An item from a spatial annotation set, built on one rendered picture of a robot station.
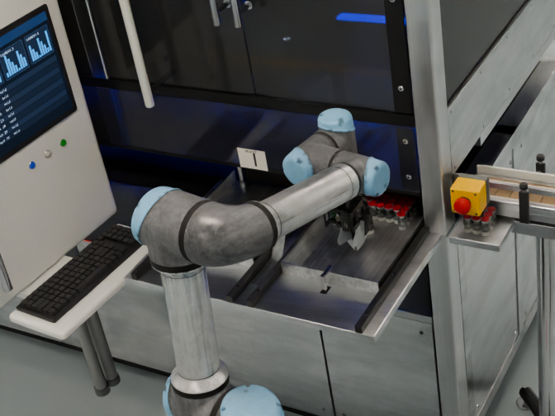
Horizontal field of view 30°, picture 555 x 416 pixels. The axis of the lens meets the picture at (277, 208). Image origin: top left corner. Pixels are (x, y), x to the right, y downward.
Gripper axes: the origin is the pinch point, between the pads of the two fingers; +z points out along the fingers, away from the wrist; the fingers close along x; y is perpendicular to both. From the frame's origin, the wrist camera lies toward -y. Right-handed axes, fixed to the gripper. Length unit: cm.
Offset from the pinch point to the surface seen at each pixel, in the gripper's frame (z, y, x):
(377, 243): 11.4, -15.3, -3.0
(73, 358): 100, -24, -139
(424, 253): 11.6, -14.9, 9.5
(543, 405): 77, -38, 31
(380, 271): 11.4, -5.0, 2.3
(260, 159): -2.7, -22.9, -38.8
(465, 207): -0.5, -19.8, 18.9
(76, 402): 100, -7, -123
